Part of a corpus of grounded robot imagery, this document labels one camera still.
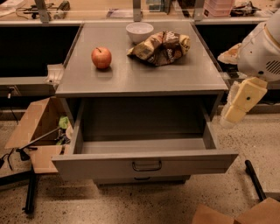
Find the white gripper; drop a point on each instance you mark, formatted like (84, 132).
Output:
(257, 57)

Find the grey top drawer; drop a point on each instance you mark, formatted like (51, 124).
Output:
(142, 137)

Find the grey drawer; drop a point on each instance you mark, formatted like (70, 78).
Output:
(114, 181)
(142, 137)

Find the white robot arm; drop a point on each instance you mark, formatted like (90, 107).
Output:
(231, 56)

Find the grey lower drawer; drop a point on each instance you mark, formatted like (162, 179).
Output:
(114, 181)

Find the black pole on floor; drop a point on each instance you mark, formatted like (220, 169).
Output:
(258, 187)

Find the brown crumpled chip bag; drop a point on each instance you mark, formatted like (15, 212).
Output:
(162, 48)

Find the grey metal cabinet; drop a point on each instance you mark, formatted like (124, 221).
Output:
(194, 75)

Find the white bowl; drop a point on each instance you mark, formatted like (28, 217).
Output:
(139, 31)

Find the red apple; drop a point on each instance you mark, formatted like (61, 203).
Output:
(101, 57)

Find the green item in box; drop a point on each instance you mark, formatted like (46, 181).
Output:
(64, 122)

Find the open cardboard box left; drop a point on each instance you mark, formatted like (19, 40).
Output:
(40, 117)

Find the black tripod stand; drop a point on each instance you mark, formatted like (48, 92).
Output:
(27, 174)

